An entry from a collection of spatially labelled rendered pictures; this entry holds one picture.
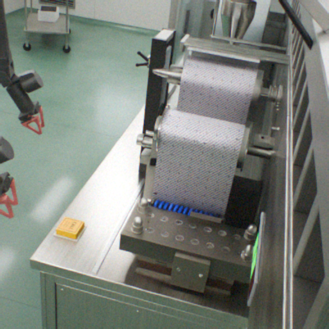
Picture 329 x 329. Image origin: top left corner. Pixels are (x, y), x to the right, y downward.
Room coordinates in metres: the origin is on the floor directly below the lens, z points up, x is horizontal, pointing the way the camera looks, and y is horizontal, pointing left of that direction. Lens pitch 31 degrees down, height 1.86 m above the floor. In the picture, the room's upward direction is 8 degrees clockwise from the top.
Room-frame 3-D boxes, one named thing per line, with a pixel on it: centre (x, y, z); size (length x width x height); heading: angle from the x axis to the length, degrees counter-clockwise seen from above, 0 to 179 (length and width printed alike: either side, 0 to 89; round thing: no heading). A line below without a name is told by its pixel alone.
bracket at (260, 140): (1.17, -0.28, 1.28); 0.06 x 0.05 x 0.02; 80
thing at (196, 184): (1.14, -0.09, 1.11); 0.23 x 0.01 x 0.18; 80
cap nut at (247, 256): (0.94, -0.26, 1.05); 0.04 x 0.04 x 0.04
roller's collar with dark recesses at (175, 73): (1.47, -0.01, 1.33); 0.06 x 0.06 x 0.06; 80
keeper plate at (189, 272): (0.92, -0.11, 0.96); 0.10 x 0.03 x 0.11; 80
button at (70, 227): (1.10, 0.27, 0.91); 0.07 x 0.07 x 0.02; 80
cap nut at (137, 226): (1.00, 0.05, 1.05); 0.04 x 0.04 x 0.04
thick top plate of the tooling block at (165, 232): (1.02, -0.11, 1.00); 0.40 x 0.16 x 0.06; 80
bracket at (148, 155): (1.26, 0.05, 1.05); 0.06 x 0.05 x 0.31; 80
